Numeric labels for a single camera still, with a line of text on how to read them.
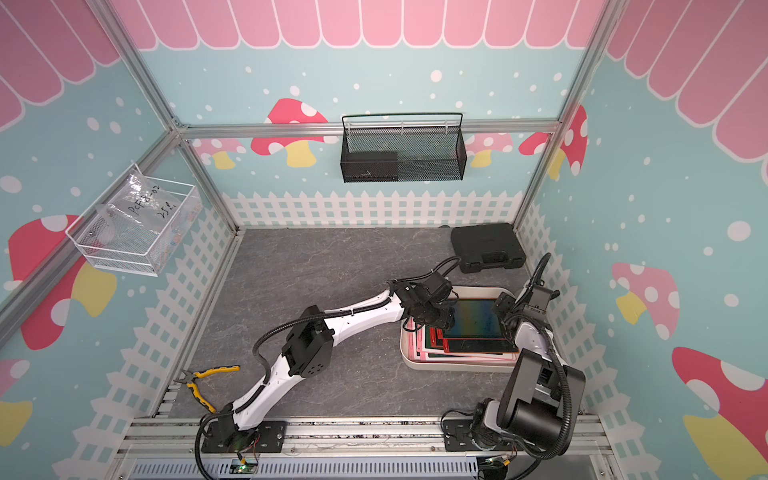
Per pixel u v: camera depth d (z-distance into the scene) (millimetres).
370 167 868
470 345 874
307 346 573
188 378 831
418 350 872
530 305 685
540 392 467
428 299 720
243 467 725
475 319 923
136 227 694
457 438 739
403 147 948
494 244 1078
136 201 711
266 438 734
